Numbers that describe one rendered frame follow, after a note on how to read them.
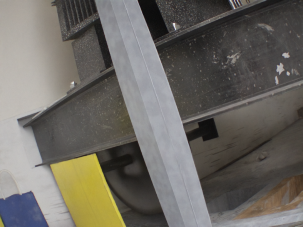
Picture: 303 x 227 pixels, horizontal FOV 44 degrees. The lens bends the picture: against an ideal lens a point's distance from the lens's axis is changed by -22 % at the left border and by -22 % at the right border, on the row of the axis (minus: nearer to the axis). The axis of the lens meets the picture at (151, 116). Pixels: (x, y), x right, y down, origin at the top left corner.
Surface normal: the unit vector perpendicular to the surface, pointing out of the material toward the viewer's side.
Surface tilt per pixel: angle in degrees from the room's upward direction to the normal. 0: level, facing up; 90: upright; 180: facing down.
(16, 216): 88
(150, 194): 90
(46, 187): 90
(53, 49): 90
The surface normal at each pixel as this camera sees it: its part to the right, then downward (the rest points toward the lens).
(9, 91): 0.59, -0.21
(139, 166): -0.75, 0.24
